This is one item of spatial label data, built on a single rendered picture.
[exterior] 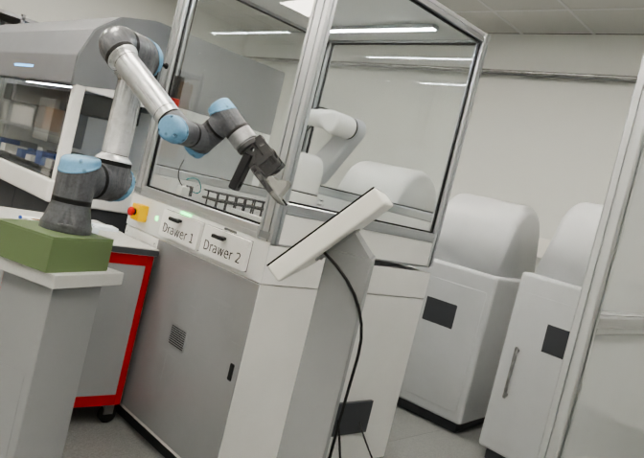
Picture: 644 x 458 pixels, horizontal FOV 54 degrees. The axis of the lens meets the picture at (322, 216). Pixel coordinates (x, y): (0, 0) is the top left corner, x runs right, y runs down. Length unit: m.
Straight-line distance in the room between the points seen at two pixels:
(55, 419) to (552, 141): 4.16
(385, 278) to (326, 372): 1.02
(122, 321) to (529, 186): 3.52
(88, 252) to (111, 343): 0.82
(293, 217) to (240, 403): 0.68
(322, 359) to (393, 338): 1.15
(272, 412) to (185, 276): 0.62
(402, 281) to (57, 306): 1.40
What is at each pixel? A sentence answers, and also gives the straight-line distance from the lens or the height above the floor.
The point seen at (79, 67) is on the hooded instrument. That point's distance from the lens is 3.22.
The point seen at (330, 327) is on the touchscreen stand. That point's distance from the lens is 1.66.
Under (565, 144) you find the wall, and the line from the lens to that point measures 5.24.
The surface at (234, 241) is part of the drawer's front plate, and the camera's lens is 2.30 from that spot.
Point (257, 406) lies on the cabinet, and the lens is 2.38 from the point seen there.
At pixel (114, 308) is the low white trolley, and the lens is 2.70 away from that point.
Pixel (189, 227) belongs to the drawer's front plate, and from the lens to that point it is 2.55.
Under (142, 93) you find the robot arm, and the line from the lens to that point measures 1.91.
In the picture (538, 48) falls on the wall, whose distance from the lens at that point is 5.58.
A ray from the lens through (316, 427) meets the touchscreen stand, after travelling 1.73.
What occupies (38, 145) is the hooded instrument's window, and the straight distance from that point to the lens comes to 3.46.
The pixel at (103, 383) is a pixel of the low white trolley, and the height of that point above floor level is 0.19.
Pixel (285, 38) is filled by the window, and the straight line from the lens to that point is 2.38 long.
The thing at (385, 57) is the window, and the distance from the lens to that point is 2.47.
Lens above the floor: 1.17
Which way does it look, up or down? 2 degrees down
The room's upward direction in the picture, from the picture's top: 14 degrees clockwise
